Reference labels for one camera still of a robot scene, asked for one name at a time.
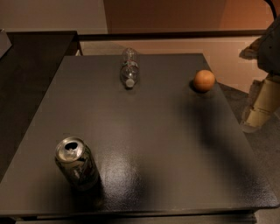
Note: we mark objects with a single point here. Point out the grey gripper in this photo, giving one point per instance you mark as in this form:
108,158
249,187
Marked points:
271,53

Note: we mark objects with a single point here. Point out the clear plastic water bottle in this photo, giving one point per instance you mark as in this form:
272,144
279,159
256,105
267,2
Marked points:
129,71

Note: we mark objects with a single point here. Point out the orange fruit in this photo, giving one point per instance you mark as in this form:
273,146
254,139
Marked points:
204,80

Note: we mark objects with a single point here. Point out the open aluminium drink can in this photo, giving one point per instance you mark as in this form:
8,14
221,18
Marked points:
76,162

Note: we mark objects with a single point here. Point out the grey object at left edge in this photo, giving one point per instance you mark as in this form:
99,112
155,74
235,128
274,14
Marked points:
5,43

